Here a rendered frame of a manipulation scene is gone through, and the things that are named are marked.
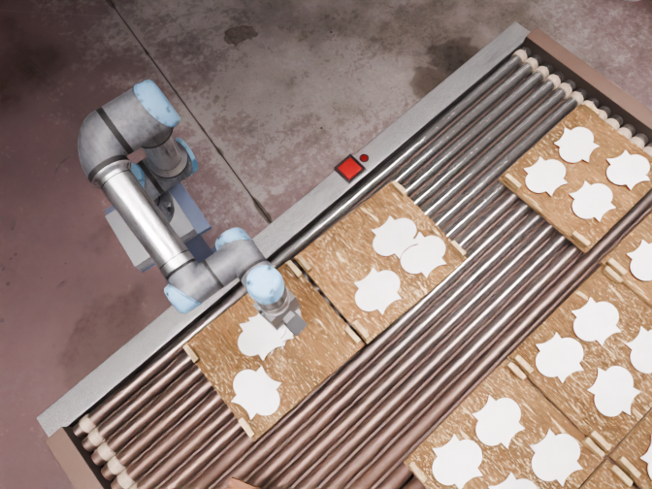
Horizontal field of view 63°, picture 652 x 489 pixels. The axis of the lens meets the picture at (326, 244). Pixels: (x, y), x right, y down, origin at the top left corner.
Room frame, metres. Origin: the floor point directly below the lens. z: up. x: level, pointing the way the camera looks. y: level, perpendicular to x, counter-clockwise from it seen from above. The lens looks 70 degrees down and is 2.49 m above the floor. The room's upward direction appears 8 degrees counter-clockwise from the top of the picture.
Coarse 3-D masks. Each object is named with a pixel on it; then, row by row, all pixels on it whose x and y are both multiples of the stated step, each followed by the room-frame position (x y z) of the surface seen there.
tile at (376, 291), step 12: (372, 276) 0.45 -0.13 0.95; (384, 276) 0.45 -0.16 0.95; (396, 276) 0.44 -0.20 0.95; (360, 288) 0.42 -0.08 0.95; (372, 288) 0.41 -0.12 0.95; (384, 288) 0.41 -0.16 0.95; (396, 288) 0.40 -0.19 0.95; (360, 300) 0.38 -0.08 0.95; (372, 300) 0.38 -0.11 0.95; (384, 300) 0.37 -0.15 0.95; (396, 300) 0.37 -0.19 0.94
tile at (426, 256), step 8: (416, 240) 0.55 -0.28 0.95; (424, 240) 0.54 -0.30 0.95; (432, 240) 0.54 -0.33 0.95; (440, 240) 0.54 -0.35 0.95; (408, 248) 0.52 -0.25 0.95; (416, 248) 0.52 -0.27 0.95; (424, 248) 0.52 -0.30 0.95; (432, 248) 0.51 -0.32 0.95; (440, 248) 0.51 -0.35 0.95; (408, 256) 0.50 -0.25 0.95; (416, 256) 0.50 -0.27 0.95; (424, 256) 0.49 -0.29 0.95; (432, 256) 0.49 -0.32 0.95; (440, 256) 0.48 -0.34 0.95; (408, 264) 0.47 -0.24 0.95; (416, 264) 0.47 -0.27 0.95; (424, 264) 0.47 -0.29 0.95; (432, 264) 0.46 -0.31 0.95; (440, 264) 0.46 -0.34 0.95; (408, 272) 0.45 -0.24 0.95; (416, 272) 0.45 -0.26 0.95; (424, 272) 0.44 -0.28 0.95
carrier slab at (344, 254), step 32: (384, 192) 0.73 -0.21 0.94; (352, 224) 0.63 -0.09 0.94; (416, 224) 0.60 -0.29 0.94; (320, 256) 0.54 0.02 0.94; (352, 256) 0.53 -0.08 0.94; (448, 256) 0.48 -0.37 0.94; (320, 288) 0.44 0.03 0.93; (352, 288) 0.42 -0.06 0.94; (416, 288) 0.40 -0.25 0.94; (352, 320) 0.33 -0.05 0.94; (384, 320) 0.31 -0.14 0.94
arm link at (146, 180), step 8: (136, 168) 0.81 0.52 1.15; (144, 168) 0.82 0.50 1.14; (136, 176) 0.79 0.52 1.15; (144, 176) 0.79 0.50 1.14; (152, 176) 0.79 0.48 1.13; (144, 184) 0.76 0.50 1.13; (152, 184) 0.77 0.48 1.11; (152, 192) 0.76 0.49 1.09; (160, 192) 0.76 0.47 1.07; (152, 200) 0.75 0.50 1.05
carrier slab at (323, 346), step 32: (288, 288) 0.45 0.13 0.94; (224, 320) 0.38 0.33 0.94; (320, 320) 0.34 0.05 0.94; (224, 352) 0.28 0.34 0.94; (288, 352) 0.26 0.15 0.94; (320, 352) 0.25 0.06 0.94; (352, 352) 0.23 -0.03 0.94; (224, 384) 0.19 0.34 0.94; (288, 384) 0.17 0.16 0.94; (256, 416) 0.09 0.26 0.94
